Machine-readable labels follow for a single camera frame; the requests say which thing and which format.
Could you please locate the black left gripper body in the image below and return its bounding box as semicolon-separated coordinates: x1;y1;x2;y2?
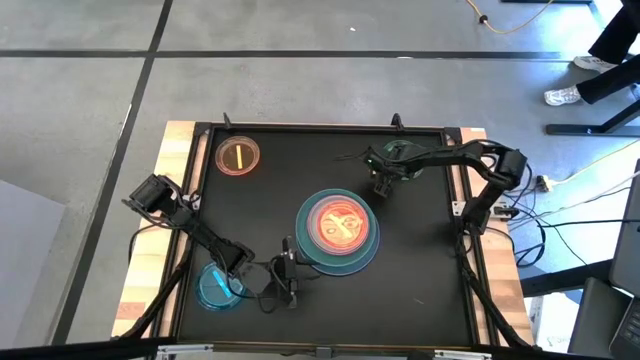
269;254;301;296

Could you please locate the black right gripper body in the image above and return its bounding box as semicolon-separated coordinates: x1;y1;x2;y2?
365;144;411;181

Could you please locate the large teal plate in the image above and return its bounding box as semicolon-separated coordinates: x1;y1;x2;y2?
294;188;377;267

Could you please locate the pale blue small plate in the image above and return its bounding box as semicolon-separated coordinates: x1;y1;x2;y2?
305;194;373;257

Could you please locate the orange transparent small plate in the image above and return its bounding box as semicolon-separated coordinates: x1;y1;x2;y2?
315;200;368;250
214;135;262;177

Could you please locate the large blue plate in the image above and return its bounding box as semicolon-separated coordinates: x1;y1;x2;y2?
298;192;381;277

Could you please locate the green transparent small plate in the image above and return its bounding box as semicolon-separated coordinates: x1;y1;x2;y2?
380;139;427;182

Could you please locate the blue transparent small plate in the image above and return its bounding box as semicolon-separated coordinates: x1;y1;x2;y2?
193;261;248;312

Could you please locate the black table mat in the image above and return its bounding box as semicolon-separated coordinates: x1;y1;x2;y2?
178;127;474;347

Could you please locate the person's white shoe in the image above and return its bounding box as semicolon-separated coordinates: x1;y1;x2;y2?
543;84;584;107
572;54;619;74

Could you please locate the black desk beam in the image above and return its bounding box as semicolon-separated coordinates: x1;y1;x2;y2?
519;258;614;298

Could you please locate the black desk foot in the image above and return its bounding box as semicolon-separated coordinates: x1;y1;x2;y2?
544;98;640;137

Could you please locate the black horizontal bar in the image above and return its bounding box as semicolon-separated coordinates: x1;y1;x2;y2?
0;337;176;360

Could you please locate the person's leg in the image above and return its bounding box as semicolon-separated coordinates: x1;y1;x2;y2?
587;0;640;65
574;53;640;105

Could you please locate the grey laptop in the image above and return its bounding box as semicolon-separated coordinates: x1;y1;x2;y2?
607;158;640;360

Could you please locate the grey box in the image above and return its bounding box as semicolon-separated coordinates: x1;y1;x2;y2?
0;178;67;351

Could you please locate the black metal table frame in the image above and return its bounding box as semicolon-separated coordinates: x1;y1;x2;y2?
152;119;501;354

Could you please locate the silver metal bracket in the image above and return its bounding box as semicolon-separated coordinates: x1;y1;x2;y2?
155;343;215;358
433;349;494;360

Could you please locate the yellow cable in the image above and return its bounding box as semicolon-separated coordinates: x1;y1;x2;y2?
464;0;554;36

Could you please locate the white cable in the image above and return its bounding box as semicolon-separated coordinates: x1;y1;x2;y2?
553;169;640;214

